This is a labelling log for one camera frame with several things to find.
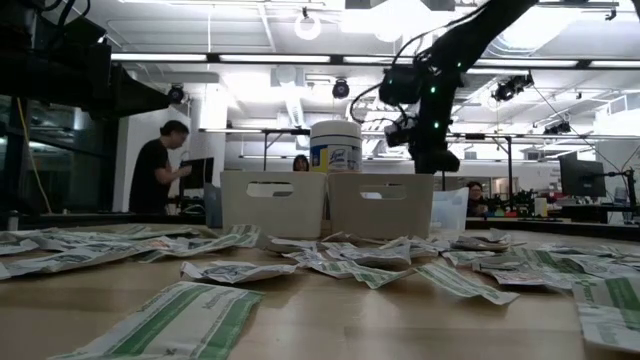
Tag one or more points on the round ceiling lamp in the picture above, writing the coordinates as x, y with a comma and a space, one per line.
307, 26

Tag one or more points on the black ceiling spotlight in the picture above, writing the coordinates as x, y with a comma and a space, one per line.
176, 94
512, 86
341, 89
557, 128

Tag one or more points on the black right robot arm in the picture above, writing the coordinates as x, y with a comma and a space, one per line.
465, 35

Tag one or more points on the disinfecting wipes canister white lid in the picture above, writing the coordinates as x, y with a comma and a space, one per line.
335, 142

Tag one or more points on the clear plastic bin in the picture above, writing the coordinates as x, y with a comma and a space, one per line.
450, 210

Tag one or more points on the grey plastic bin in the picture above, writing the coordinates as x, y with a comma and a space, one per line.
380, 215

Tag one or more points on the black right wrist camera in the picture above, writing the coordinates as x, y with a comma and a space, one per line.
399, 135

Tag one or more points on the white cup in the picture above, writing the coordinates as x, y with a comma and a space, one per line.
540, 206

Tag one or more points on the person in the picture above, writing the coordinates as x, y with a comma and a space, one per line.
152, 165
474, 197
300, 163

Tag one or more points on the black computer monitor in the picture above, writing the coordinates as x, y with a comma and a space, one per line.
582, 175
197, 175

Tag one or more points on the white plastic bin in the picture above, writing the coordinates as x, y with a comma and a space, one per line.
300, 215

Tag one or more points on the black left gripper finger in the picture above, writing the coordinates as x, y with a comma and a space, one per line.
132, 92

